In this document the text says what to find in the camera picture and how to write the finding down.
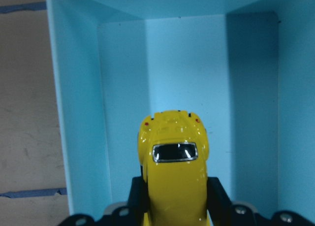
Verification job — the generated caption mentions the light blue plastic bin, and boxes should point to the light blue plastic bin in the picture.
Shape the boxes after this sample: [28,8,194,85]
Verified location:
[47,0,315,221]

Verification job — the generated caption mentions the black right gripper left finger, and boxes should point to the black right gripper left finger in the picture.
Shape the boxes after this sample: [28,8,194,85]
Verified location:
[127,176,150,226]

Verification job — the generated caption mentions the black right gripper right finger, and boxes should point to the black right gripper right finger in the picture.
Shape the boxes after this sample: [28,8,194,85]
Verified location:
[207,177,233,226]

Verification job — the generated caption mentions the yellow beetle toy car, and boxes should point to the yellow beetle toy car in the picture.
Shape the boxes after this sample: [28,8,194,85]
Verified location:
[138,110,210,226]

